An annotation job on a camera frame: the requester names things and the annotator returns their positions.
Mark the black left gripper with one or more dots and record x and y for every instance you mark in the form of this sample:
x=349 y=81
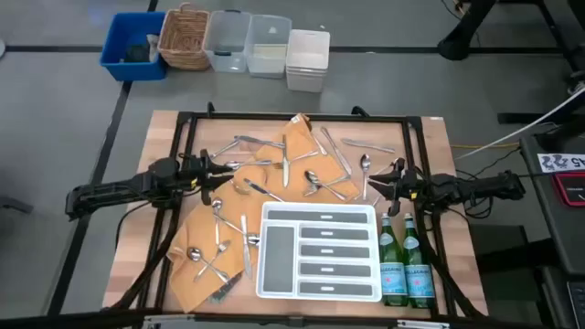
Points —
x=196 y=173

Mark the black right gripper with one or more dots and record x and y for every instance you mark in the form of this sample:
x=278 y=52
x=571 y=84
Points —
x=407 y=187

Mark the silver table knife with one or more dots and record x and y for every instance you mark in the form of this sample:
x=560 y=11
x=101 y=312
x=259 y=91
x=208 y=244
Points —
x=246 y=251
x=368 y=145
x=285 y=169
x=256 y=140
x=260 y=188
x=226 y=148
x=336 y=151

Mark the orange cloth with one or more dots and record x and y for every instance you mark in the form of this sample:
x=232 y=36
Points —
x=196 y=228

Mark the green glass water bottle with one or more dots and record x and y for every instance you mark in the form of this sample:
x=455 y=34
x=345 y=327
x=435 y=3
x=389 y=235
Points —
x=393 y=274
x=418 y=279

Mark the white cutlery organizer tray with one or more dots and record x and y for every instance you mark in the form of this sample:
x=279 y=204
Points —
x=279 y=256

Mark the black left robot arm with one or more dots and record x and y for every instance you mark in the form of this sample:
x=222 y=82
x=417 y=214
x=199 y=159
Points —
x=114 y=192

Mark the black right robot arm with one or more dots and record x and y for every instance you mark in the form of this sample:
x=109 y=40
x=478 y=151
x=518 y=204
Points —
x=480 y=186

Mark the dark patterned flat utensil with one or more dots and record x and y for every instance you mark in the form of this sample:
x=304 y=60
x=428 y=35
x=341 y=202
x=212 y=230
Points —
x=224 y=292

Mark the wicker basket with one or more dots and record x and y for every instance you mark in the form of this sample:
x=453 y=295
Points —
x=183 y=36

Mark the clear plastic bin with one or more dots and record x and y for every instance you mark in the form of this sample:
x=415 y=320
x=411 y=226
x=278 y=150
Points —
x=267 y=41

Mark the black desk foot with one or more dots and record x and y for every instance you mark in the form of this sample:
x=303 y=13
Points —
x=512 y=256

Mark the black bundle in bin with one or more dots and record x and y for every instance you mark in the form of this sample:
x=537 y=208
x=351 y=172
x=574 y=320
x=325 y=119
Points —
x=136 y=54

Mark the black floor foot bar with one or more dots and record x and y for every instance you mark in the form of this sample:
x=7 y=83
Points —
x=516 y=118

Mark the white plastic bin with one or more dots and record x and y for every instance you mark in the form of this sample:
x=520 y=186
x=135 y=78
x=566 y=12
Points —
x=307 y=45

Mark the black stand leg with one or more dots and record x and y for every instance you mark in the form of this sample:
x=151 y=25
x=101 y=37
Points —
x=457 y=43
x=555 y=23

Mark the black side desk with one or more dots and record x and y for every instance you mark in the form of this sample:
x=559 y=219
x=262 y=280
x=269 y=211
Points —
x=548 y=219

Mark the white printed label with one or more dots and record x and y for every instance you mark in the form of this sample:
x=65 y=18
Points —
x=555 y=163

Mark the blue plastic bin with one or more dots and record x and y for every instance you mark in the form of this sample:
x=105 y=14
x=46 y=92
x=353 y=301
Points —
x=119 y=27

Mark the red framed device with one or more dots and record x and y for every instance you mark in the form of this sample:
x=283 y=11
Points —
x=566 y=189

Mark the black keyboard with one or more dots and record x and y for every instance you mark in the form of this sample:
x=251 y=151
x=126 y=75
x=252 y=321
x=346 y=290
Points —
x=577 y=306

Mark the dark grey floor bracket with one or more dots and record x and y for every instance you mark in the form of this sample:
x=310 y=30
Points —
x=16 y=204

